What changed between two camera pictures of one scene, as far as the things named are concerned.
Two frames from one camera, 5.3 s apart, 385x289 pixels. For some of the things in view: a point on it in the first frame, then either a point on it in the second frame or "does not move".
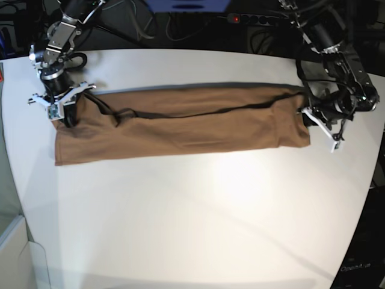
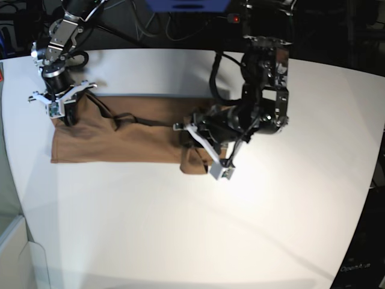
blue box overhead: (187, 6) does not move
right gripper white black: (330, 123) → (219, 129)
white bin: (23, 262) does not move
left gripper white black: (59, 104) does not move
